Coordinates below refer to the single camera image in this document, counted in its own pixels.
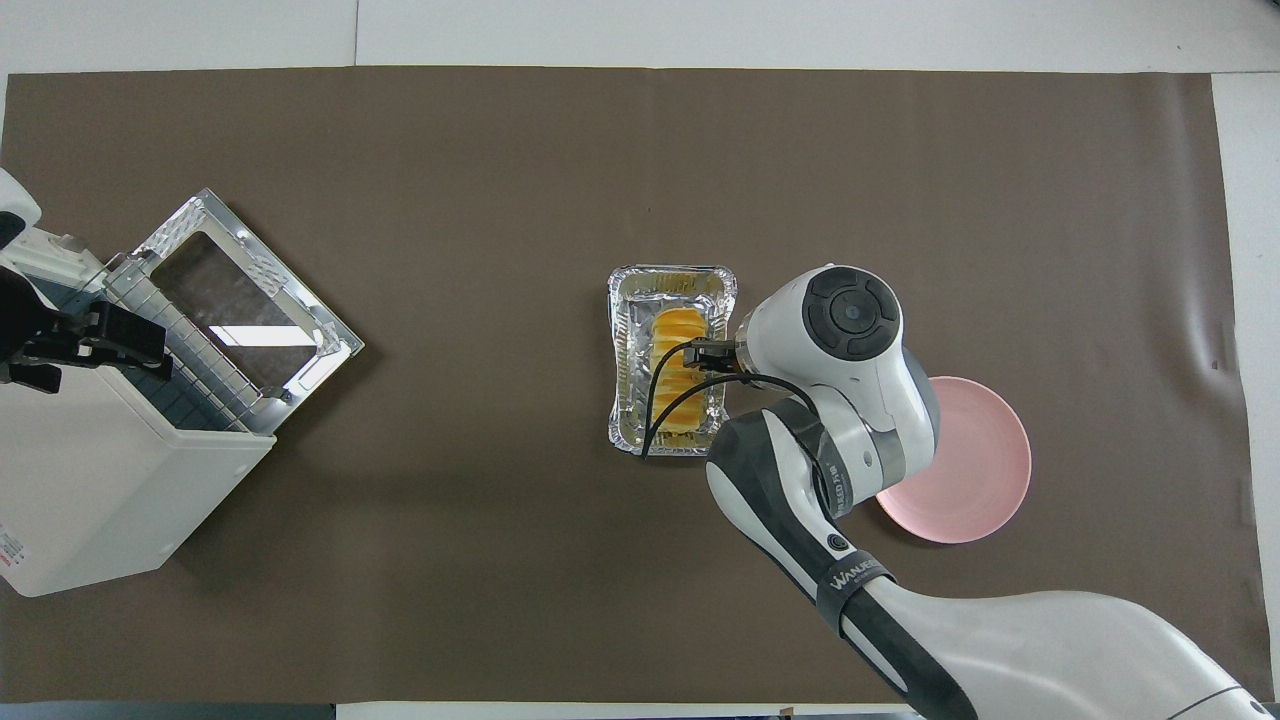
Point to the pink round plate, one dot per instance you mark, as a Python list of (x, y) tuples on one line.
[(975, 470)]

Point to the brown table mat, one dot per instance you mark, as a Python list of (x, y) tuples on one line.
[(480, 560)]

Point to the aluminium foil tray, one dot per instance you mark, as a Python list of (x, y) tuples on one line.
[(630, 400)]

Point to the glass oven door, metal frame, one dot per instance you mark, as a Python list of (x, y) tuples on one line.
[(240, 300)]

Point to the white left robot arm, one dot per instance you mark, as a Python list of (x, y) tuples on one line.
[(15, 205)]

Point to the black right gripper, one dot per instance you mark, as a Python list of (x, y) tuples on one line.
[(712, 355)]

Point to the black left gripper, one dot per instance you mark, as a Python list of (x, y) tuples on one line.
[(25, 330)]

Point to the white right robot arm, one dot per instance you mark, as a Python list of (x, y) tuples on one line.
[(860, 400)]

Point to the white toaster oven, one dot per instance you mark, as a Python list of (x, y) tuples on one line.
[(90, 480)]

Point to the yellow ridged bread roll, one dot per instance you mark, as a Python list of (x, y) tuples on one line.
[(672, 330)]

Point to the red white oven sticker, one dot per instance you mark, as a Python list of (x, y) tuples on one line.
[(12, 552)]

